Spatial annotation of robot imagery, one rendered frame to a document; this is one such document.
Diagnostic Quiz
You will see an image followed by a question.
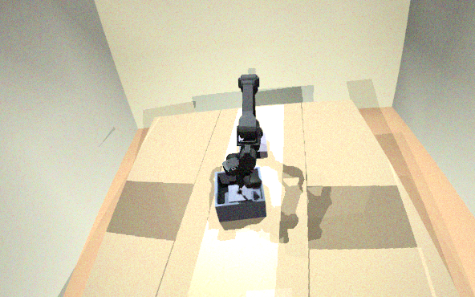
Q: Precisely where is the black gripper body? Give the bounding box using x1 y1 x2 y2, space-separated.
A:
226 153 262 189

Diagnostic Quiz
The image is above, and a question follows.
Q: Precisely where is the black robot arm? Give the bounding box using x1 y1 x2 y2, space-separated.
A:
222 74 263 177

